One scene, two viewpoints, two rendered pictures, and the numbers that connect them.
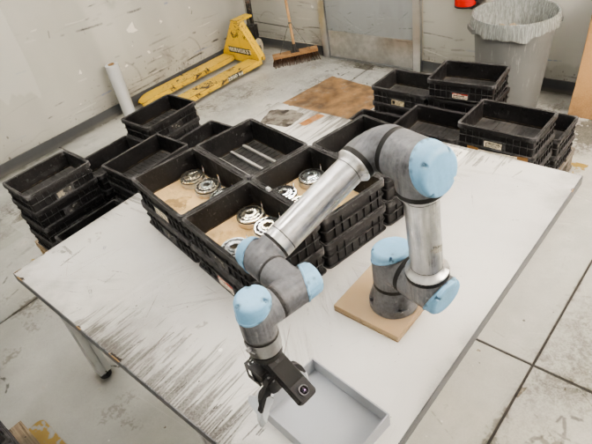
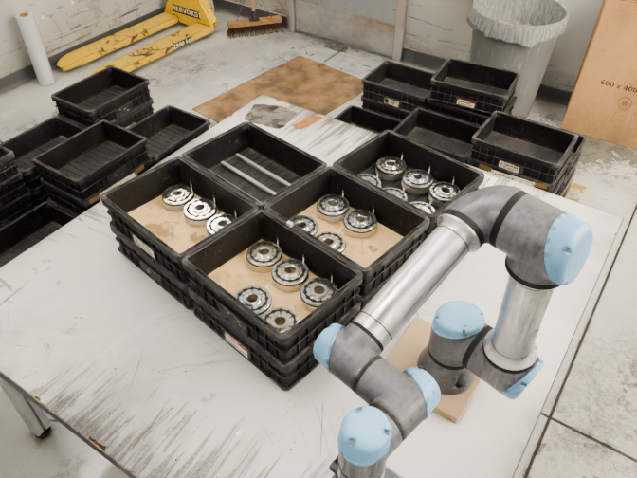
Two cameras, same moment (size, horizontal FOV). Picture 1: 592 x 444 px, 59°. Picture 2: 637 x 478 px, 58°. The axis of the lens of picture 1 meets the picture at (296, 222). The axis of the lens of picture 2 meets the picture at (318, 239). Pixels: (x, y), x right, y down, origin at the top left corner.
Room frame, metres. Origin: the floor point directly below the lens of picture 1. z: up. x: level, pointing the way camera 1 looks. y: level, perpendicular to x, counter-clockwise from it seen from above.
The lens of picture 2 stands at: (0.31, 0.28, 2.01)
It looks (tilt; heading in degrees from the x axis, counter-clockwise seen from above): 42 degrees down; 347
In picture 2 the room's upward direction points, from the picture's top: straight up
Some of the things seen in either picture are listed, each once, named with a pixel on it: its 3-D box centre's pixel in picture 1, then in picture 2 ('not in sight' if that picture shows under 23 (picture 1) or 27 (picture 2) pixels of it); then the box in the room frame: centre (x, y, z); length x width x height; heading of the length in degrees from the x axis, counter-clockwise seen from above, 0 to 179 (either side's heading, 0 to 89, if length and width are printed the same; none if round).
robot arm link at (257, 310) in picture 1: (256, 314); (365, 443); (0.72, 0.11, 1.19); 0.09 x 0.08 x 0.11; 121
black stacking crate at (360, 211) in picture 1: (317, 193); (345, 229); (1.55, -0.10, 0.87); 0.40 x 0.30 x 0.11; 33
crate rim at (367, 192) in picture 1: (315, 181); (345, 216); (1.55, -0.10, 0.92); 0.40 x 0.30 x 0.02; 33
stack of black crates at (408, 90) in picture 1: (409, 105); (401, 105); (3.13, -0.89, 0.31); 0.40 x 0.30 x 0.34; 43
